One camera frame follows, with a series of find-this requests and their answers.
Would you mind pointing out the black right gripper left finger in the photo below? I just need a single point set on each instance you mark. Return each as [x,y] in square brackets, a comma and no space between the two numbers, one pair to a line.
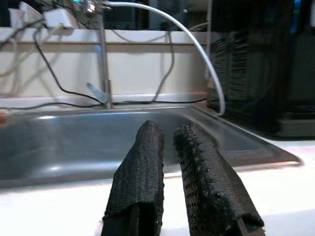
[140,184]

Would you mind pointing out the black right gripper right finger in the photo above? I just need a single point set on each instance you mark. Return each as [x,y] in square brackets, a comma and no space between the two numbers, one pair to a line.
[209,191]

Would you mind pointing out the black slatted appliance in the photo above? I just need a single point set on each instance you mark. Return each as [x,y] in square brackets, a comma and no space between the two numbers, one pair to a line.
[258,73]

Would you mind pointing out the stainless steel sink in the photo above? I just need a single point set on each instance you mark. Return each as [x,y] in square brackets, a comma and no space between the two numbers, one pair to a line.
[73,142]

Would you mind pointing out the metal faucet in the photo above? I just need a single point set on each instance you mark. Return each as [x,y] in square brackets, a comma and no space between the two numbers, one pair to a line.
[106,73]

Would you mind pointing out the white power adapter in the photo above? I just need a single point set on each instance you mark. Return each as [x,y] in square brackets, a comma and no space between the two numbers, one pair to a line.
[57,18]

